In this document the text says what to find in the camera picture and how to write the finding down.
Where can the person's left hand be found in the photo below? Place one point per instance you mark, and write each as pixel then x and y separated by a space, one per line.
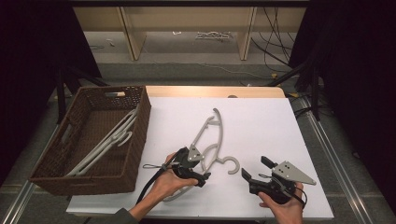
pixel 169 185

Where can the person's right hand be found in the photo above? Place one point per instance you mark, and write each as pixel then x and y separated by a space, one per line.
pixel 286 211

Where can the white table board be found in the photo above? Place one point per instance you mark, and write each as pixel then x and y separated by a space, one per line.
pixel 264 130

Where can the beige wooden shelf unit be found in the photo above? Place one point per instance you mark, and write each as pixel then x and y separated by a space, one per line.
pixel 134 34

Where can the light wooden table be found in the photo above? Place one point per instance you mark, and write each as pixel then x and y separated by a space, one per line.
pixel 202 91

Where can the grey plastic clothes hanger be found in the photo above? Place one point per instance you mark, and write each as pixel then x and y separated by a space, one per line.
pixel 121 137
pixel 102 147
pixel 220 127

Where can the black curtain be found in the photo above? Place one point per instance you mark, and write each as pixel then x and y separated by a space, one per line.
pixel 358 77
pixel 31 62

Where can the metal floor rail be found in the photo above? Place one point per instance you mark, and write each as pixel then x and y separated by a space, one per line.
pixel 18 202
pixel 339 168

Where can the brown wicker basket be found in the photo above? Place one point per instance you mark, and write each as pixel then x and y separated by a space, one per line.
pixel 93 124

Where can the black metal stand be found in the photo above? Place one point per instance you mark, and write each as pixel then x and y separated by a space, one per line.
pixel 60 93
pixel 314 90

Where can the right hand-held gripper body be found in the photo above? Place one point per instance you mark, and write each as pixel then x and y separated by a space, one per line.
pixel 288 174

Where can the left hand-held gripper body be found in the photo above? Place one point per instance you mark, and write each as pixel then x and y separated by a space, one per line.
pixel 186 161

